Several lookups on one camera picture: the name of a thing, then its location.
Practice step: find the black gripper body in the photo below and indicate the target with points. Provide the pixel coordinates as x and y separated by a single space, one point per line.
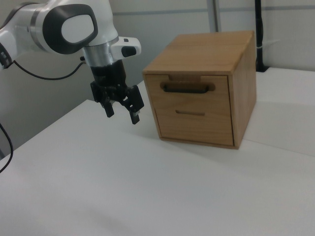
108 73

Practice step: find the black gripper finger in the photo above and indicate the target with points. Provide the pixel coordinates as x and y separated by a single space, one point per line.
134 100
108 108

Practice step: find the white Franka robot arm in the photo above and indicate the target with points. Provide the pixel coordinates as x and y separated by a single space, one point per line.
73 27

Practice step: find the wooden drawer with slot grip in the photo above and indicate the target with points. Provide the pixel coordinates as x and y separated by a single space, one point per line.
197 127

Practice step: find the wooden drawer cabinet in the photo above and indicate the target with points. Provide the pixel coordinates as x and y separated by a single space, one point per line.
204 54

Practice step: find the black pole stand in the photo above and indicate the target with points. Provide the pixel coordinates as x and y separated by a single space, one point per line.
258 24

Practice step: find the grey partition post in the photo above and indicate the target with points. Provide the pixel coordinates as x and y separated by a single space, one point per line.
214 14

